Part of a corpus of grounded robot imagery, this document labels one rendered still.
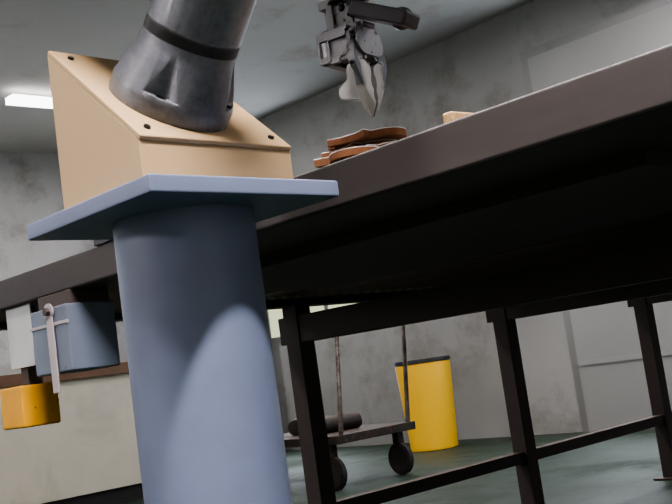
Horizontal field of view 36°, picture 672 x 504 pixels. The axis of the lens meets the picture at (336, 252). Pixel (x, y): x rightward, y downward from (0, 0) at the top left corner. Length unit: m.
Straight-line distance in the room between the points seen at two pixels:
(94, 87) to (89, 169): 0.10
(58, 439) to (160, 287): 5.51
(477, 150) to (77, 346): 0.94
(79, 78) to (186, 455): 0.46
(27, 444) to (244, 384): 5.43
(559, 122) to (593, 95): 0.05
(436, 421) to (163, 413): 6.17
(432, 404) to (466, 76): 2.45
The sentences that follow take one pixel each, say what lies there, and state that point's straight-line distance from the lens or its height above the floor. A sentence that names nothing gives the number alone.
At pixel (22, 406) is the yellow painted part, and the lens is 2.05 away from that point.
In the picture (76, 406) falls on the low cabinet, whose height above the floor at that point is 0.65.
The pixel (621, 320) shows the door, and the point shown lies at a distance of 6.95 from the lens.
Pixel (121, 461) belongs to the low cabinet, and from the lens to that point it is 6.86.
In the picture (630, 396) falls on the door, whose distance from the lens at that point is 6.98.
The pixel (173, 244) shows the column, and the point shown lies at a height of 0.81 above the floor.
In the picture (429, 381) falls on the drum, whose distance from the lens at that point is 7.26.
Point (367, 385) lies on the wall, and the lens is 8.52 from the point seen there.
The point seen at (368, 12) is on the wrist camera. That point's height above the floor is 1.20.
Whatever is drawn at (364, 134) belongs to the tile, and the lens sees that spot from 1.59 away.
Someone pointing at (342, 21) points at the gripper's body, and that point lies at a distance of 1.72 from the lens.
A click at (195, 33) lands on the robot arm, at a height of 1.04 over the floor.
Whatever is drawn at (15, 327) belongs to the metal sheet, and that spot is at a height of 0.82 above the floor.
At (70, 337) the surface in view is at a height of 0.77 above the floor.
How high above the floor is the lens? 0.64
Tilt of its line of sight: 7 degrees up
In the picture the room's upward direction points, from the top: 8 degrees counter-clockwise
